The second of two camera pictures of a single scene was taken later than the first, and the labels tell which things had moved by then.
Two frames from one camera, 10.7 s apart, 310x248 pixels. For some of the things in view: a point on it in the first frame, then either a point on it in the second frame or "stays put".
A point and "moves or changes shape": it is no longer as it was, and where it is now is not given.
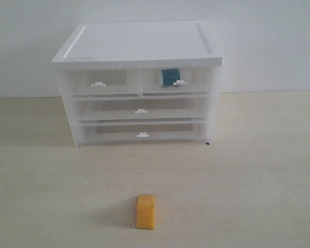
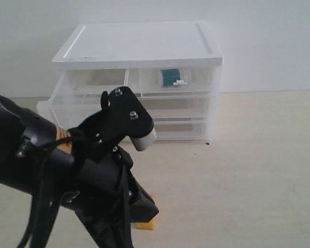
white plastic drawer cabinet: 139,84 stays put
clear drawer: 103,83 moves or changes shape
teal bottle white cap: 170,77 stays put
